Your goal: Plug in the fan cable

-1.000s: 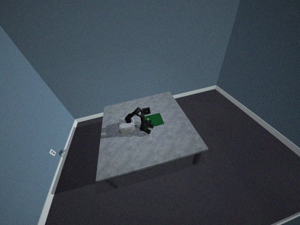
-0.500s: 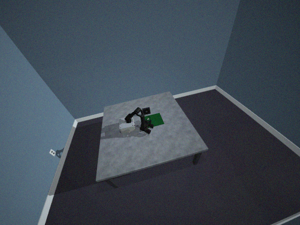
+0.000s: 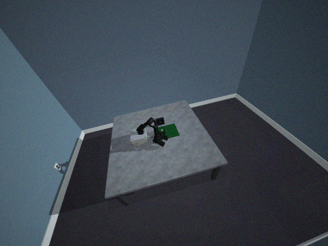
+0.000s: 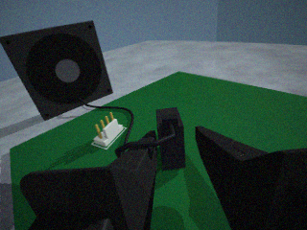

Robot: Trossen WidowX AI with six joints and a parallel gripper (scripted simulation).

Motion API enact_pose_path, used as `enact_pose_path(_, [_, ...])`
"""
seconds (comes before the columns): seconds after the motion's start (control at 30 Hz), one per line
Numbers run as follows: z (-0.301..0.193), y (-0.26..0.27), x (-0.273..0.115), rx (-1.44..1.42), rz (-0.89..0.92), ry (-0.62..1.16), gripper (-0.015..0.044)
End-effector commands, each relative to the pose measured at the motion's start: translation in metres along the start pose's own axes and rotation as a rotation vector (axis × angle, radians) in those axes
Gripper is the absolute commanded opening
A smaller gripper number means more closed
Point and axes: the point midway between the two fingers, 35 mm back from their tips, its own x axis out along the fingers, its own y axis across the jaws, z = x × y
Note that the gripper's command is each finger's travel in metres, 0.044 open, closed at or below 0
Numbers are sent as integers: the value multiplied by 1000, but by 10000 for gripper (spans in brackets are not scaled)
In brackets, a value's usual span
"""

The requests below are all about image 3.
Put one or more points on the green circuit board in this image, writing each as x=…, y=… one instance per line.
x=171, y=130

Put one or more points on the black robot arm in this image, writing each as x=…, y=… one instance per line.
x=158, y=134

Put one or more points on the black cooling fan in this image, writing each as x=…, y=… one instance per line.
x=160, y=121

